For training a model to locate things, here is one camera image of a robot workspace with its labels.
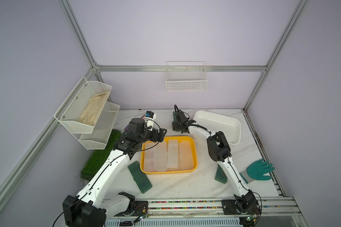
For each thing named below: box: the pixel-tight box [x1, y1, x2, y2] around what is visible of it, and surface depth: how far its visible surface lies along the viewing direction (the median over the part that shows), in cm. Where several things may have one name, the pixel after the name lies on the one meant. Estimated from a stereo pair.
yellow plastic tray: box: [139, 136, 198, 175], surface depth 87 cm
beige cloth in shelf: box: [77, 90, 111, 126], surface depth 81 cm
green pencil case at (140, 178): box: [127, 160, 153, 194], surface depth 84 cm
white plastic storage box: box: [188, 110, 242, 145], surface depth 113 cm
